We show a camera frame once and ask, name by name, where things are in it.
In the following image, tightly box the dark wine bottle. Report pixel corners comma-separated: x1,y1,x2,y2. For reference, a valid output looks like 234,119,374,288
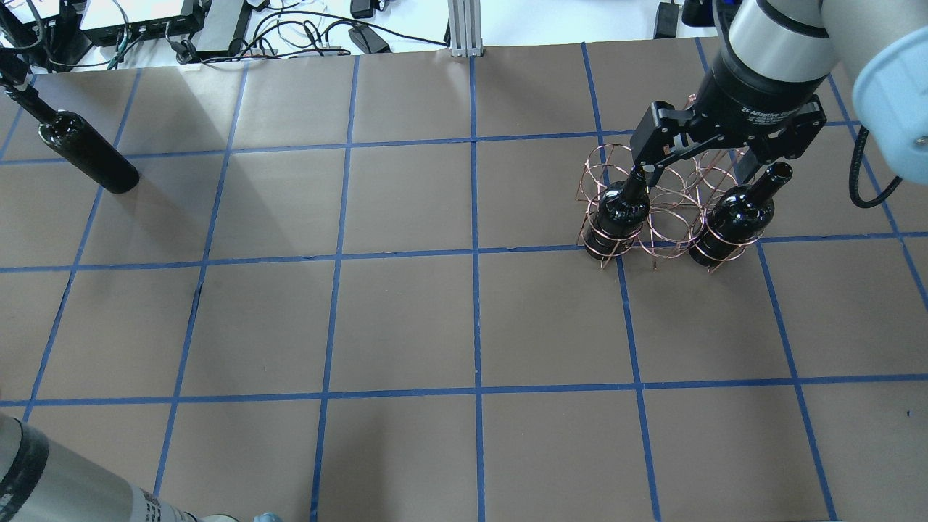
4,85,141,194
687,162,793,268

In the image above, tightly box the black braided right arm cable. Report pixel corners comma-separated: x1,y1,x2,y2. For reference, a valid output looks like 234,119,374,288
850,125,904,210

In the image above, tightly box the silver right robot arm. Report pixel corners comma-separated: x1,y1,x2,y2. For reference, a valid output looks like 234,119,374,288
630,1,927,186

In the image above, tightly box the black power brick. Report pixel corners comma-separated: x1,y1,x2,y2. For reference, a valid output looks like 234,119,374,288
652,1,682,40

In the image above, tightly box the copper wire wine basket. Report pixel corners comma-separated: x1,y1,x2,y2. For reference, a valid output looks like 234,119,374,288
576,143,747,268

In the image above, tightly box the dark wine bottle in basket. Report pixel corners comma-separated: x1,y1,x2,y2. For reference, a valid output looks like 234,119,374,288
687,162,793,268

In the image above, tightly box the black power adapter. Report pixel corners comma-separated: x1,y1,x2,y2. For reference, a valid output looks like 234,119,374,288
348,25,392,54

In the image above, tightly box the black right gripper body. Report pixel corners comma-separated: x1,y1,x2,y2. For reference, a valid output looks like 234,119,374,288
630,64,827,170

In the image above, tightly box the black electronics box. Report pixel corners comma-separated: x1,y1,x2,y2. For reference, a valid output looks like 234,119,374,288
79,1,205,47

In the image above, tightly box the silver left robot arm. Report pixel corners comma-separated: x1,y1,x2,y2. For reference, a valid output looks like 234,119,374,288
2,49,198,521

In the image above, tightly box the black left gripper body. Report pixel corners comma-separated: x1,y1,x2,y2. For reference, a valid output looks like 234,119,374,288
1,49,28,88

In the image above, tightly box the aluminium frame post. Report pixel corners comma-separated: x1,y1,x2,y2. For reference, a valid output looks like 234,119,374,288
447,0,484,57

